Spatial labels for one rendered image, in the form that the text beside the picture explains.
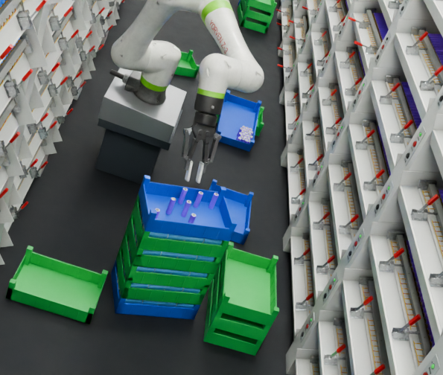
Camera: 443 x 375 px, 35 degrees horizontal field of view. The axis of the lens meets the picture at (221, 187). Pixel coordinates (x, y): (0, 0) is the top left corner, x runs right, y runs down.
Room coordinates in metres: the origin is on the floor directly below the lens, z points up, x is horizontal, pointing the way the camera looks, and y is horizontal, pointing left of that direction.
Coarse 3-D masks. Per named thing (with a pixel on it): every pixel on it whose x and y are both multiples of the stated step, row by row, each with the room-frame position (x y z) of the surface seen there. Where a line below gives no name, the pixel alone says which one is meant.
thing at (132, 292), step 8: (120, 248) 1.98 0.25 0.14; (120, 256) 1.95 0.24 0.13; (120, 264) 1.92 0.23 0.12; (120, 272) 1.90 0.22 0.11; (120, 280) 1.87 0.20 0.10; (120, 288) 1.84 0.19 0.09; (128, 288) 1.81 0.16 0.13; (136, 288) 1.83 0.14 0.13; (128, 296) 1.82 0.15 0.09; (136, 296) 1.83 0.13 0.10; (144, 296) 1.84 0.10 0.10; (152, 296) 1.85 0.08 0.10; (160, 296) 1.86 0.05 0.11; (168, 296) 1.88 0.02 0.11; (176, 296) 1.89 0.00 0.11; (184, 296) 1.90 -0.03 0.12; (192, 296) 1.91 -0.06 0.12; (200, 296) 1.93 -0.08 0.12; (200, 304) 1.93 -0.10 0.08
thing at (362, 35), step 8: (360, 8) 3.24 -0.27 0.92; (368, 8) 3.23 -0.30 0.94; (376, 8) 3.25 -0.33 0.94; (360, 16) 3.19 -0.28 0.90; (352, 24) 3.21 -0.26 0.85; (360, 32) 3.01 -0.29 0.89; (360, 40) 2.92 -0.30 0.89; (368, 40) 2.93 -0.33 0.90; (360, 48) 2.89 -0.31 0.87; (360, 56) 2.86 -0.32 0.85; (368, 56) 2.76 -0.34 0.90; (368, 64) 2.69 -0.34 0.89
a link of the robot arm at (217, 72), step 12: (204, 60) 2.12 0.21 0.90; (216, 60) 2.11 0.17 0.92; (228, 60) 2.14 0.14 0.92; (204, 72) 2.09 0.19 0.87; (216, 72) 2.09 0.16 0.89; (228, 72) 2.11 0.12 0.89; (240, 72) 2.15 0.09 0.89; (204, 84) 2.08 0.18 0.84; (216, 84) 2.08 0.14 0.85; (228, 84) 2.12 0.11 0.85; (216, 96) 2.07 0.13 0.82
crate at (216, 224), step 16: (144, 176) 1.98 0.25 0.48; (144, 192) 1.93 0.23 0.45; (160, 192) 2.02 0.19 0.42; (176, 192) 2.04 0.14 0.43; (192, 192) 2.06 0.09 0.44; (208, 192) 2.09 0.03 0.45; (224, 192) 2.09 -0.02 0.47; (144, 208) 1.87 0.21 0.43; (160, 208) 1.95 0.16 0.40; (176, 208) 1.98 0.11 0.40; (192, 208) 2.02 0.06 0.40; (208, 208) 2.06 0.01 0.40; (224, 208) 2.05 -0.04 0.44; (144, 224) 1.83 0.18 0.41; (160, 224) 1.82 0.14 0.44; (176, 224) 1.85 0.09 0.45; (192, 224) 1.87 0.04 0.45; (208, 224) 1.97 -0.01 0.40; (224, 224) 2.00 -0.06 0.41; (224, 240) 1.92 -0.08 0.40
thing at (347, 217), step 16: (336, 160) 2.55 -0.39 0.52; (336, 176) 2.46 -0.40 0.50; (352, 176) 2.44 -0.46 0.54; (336, 192) 2.35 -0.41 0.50; (352, 192) 2.34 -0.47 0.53; (336, 208) 2.25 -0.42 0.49; (352, 208) 2.26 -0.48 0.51; (336, 224) 2.15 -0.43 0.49; (352, 224) 2.15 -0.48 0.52; (336, 240) 2.09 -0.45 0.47
